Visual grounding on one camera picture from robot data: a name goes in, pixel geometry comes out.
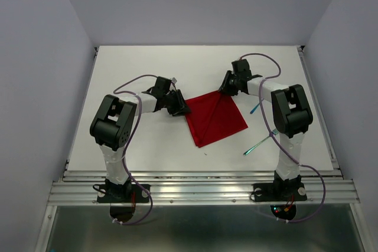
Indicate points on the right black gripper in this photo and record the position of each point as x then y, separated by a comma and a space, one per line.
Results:
224, 87

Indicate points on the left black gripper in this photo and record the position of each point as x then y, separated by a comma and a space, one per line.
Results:
181, 107

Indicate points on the red cloth napkin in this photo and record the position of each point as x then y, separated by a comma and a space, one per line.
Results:
213, 117

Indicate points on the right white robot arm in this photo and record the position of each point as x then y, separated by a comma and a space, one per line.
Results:
287, 116

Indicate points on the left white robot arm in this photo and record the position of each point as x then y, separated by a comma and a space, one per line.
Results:
116, 122

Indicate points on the iridescent metal spoon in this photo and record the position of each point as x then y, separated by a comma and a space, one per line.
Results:
255, 108

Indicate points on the iridescent metal fork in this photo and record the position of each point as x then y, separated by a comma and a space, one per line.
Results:
260, 143

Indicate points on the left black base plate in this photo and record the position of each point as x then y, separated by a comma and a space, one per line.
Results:
133, 193

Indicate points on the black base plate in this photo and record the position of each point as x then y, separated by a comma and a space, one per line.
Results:
268, 192
133, 193

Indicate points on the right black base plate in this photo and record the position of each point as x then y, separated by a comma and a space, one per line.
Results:
268, 192

